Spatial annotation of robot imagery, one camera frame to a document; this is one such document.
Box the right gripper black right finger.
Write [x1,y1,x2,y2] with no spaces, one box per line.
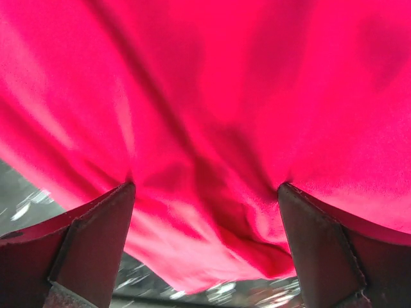
[277,183,410,307]

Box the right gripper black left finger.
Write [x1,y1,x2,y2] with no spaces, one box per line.
[1,182,136,307]

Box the pink red t shirt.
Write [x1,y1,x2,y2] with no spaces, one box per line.
[1,1,410,293]

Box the black marble pattern mat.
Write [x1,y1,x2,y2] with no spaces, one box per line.
[1,162,304,307]

